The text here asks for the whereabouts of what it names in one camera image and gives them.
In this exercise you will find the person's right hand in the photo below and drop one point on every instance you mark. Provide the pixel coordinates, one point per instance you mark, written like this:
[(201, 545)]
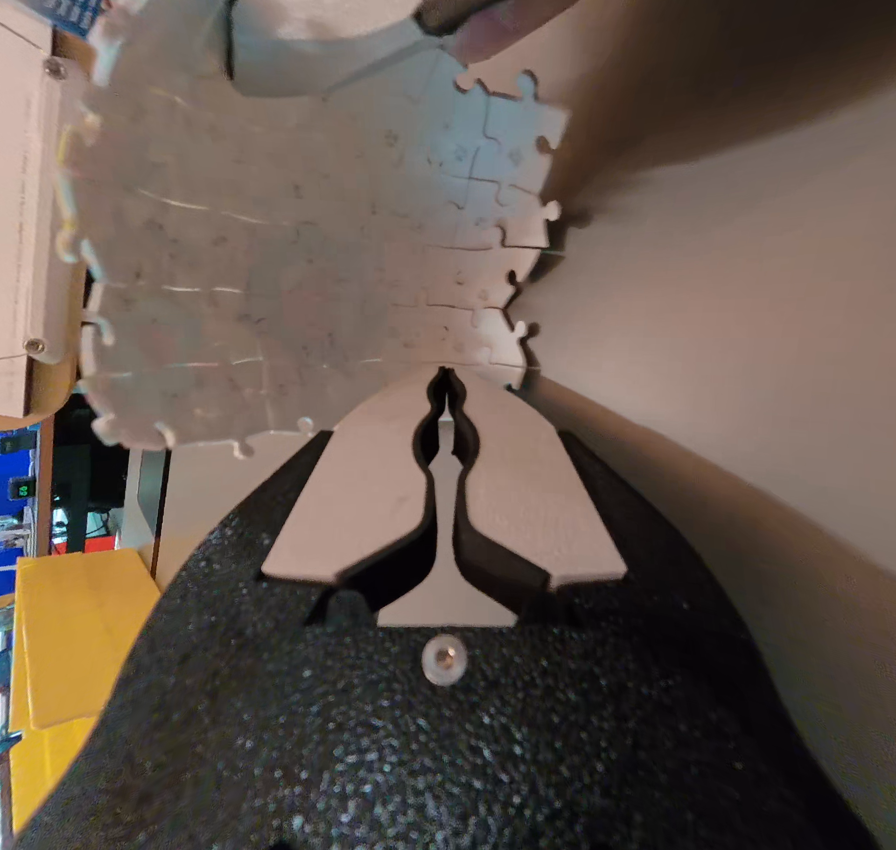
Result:
[(493, 34)]

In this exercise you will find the assembled white puzzle ball shell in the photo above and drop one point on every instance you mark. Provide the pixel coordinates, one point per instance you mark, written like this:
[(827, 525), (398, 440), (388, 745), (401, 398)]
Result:
[(280, 234)]

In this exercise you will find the white instruction board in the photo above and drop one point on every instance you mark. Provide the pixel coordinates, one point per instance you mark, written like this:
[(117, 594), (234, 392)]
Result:
[(28, 199)]

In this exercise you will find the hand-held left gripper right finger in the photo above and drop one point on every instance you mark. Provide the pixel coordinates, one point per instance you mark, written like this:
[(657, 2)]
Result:
[(539, 500)]

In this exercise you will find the yellow plastic bin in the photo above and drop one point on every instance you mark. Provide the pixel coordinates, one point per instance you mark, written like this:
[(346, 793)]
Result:
[(77, 640)]

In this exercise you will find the blue storage bin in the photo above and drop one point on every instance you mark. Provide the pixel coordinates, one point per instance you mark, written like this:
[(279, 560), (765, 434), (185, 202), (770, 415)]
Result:
[(12, 549)]

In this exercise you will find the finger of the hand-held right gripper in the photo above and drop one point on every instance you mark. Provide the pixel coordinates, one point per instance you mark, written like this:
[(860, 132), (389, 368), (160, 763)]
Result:
[(315, 66)]

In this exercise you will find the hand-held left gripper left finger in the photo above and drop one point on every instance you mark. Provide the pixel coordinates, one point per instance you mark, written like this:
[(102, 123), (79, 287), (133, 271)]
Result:
[(364, 493)]

